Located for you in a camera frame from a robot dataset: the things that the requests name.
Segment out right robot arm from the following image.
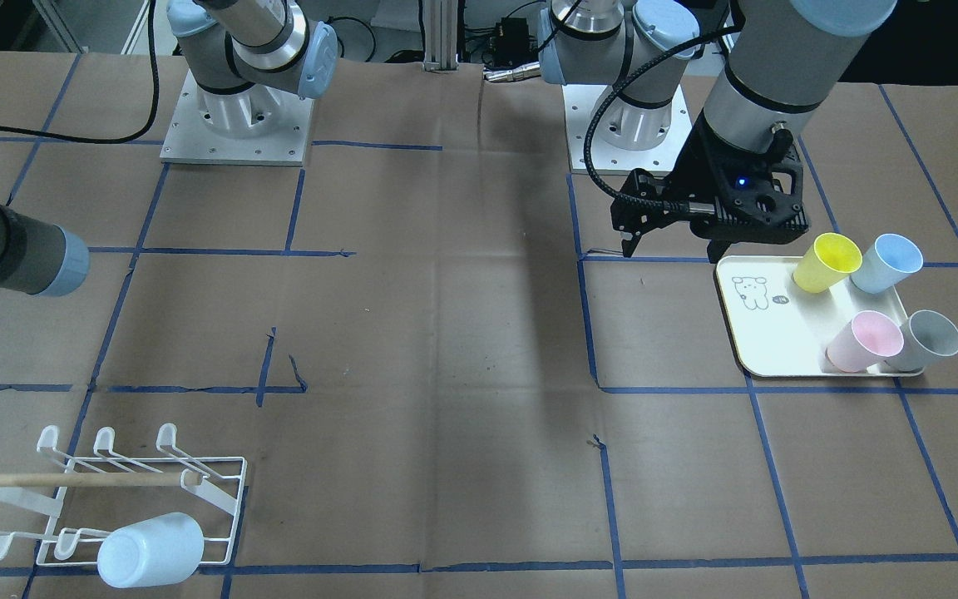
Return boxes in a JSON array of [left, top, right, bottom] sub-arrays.
[[0, 1, 339, 297]]

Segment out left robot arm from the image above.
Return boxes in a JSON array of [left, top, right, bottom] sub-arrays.
[[537, 1, 895, 263]]

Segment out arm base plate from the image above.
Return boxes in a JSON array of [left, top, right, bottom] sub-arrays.
[[562, 85, 692, 176], [160, 72, 315, 167]]

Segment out yellow ikea cup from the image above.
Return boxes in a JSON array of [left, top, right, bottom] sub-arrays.
[[792, 232, 863, 295]]

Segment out light blue ikea cup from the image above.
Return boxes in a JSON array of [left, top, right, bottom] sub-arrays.
[[96, 512, 205, 589]]

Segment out white wire cup rack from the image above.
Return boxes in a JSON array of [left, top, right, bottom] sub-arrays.
[[0, 423, 249, 568]]

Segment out aluminium frame post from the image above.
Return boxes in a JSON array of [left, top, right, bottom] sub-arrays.
[[418, 1, 464, 72]]

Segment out cream plastic tray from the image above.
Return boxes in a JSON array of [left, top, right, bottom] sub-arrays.
[[714, 255, 909, 378]]

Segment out pink ikea cup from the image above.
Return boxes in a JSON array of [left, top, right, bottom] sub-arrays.
[[826, 310, 905, 373]]

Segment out grey ikea cup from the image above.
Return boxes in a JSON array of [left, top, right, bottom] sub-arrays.
[[885, 309, 958, 372]]

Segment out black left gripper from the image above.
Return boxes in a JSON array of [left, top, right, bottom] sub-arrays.
[[670, 114, 808, 265]]

